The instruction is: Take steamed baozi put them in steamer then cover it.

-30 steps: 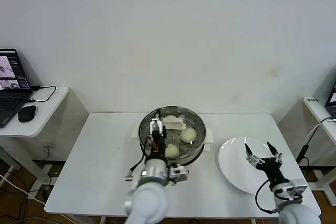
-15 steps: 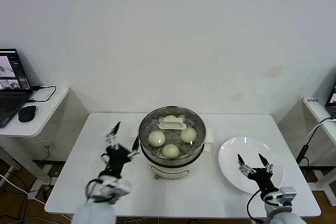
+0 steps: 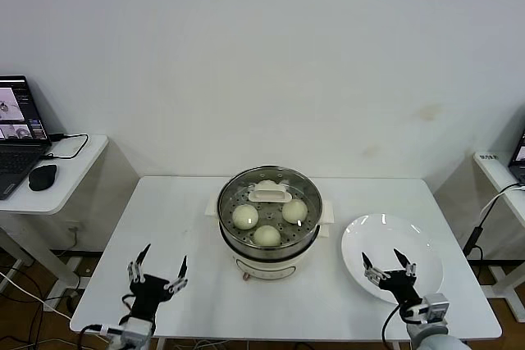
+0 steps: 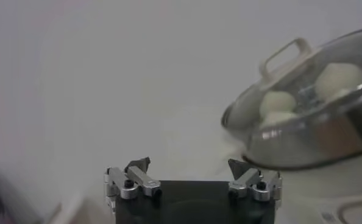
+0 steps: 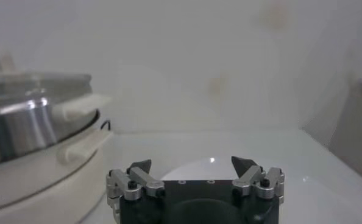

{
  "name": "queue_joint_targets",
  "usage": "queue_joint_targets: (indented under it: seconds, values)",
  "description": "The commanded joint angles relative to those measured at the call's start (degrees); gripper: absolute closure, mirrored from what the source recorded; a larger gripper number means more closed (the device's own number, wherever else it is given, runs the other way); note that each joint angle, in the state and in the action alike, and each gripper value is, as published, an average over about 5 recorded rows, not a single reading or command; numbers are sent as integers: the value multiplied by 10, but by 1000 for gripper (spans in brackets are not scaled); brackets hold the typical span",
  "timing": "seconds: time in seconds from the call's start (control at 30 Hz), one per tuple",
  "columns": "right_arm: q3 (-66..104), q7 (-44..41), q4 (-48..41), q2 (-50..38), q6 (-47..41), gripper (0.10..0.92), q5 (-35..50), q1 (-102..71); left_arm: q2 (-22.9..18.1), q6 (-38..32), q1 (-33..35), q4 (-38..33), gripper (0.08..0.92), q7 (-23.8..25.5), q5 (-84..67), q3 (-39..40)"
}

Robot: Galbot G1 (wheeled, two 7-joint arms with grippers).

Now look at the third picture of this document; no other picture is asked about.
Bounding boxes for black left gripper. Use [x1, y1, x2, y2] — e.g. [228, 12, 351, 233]
[126, 243, 189, 321]

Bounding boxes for white round plate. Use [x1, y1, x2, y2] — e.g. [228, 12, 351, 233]
[340, 212, 445, 306]

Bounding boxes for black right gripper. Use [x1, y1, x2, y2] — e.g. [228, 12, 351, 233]
[360, 248, 423, 307]

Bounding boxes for black computer mouse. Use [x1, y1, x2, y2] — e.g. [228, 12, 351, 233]
[27, 163, 58, 193]

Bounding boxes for stainless steel steamer basket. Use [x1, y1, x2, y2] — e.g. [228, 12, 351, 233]
[203, 165, 336, 255]

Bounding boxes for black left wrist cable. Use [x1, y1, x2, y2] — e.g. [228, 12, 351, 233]
[77, 293, 136, 350]

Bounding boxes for white side table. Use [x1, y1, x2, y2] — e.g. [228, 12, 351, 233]
[471, 148, 525, 322]
[0, 133, 139, 300]

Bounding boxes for black floor cable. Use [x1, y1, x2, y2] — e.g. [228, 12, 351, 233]
[0, 259, 83, 350]

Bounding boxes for white floor cable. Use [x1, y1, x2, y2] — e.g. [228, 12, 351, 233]
[0, 270, 73, 321]

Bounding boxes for cream electric cooker base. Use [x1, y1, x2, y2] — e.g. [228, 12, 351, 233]
[216, 222, 331, 283]

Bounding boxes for glass lid with cream handle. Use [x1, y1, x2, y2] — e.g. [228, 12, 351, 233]
[217, 166, 323, 249]

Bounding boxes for open black laptop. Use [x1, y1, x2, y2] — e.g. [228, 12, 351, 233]
[507, 126, 525, 185]
[0, 75, 53, 202]

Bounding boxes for black power adapter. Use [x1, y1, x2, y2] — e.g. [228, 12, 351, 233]
[462, 225, 486, 261]

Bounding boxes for black laptop charger cable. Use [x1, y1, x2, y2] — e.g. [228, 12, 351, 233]
[40, 132, 89, 161]

